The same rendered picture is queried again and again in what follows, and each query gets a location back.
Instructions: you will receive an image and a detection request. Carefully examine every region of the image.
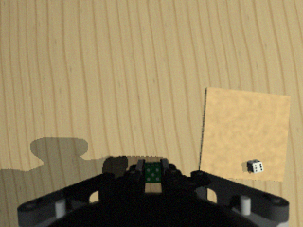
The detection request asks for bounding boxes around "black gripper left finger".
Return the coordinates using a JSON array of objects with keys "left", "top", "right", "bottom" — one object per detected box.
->
[{"left": 17, "top": 159, "right": 146, "bottom": 227}]

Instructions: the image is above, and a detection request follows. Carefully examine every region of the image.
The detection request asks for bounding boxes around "green die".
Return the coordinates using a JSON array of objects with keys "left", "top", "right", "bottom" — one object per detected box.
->
[{"left": 145, "top": 162, "right": 161, "bottom": 183}]

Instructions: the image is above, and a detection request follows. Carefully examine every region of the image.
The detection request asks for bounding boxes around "tan square mat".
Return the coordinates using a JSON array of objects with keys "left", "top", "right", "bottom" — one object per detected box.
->
[{"left": 199, "top": 87, "right": 291, "bottom": 182}]

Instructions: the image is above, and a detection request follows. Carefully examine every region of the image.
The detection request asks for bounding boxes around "white die with black pips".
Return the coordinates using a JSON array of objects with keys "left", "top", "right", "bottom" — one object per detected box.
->
[{"left": 247, "top": 159, "right": 264, "bottom": 173}]

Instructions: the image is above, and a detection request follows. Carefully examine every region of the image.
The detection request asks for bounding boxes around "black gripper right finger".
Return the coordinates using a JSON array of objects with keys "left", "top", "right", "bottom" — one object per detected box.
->
[{"left": 160, "top": 159, "right": 290, "bottom": 227}]

